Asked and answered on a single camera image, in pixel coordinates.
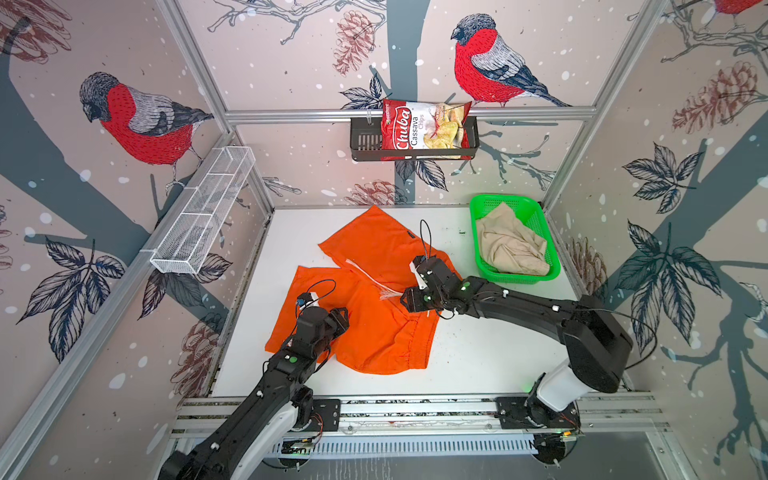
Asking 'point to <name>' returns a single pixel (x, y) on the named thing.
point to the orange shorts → (377, 254)
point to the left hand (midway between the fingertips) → (343, 312)
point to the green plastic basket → (529, 212)
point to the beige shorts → (509, 247)
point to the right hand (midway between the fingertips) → (403, 305)
